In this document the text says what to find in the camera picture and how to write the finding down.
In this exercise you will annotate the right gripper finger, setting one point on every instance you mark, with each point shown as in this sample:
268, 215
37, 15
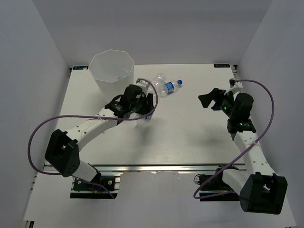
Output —
217, 104
214, 95

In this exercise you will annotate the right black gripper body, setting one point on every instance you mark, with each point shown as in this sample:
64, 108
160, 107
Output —
226, 108

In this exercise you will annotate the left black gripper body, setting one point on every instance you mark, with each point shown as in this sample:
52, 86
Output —
137, 107

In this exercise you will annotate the clear bottle green blue label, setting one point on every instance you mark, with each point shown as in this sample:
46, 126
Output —
142, 122

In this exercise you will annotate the clear bottle blue cap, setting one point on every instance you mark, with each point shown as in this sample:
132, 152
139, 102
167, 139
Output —
170, 87

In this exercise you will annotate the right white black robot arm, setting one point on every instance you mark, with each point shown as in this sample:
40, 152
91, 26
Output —
260, 189

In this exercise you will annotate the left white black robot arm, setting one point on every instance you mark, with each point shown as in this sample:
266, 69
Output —
64, 146

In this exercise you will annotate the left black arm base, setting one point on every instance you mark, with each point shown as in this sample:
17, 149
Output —
107, 187

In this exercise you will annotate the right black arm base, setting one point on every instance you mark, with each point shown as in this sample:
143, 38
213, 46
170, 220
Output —
215, 186

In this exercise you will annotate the white octagonal plastic bin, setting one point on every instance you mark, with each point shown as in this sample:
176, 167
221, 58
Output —
106, 67

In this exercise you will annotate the clear crushed bottle no label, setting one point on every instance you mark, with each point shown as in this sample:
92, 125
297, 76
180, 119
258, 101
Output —
158, 81

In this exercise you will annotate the right blue table sticker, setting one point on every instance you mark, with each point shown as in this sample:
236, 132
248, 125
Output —
221, 65

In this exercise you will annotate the blue table sticker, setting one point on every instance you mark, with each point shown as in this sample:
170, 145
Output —
221, 65
80, 68

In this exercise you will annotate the left blue table sticker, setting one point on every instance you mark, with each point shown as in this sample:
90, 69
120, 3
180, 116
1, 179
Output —
80, 68

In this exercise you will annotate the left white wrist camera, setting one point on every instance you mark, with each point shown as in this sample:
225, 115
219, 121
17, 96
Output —
145, 86

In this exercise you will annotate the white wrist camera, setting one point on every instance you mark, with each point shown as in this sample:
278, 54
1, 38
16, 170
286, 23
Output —
235, 87
145, 86

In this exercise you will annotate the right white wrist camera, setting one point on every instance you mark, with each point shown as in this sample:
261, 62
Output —
235, 87

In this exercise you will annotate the aluminium table frame rail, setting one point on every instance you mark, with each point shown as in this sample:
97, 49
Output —
180, 135

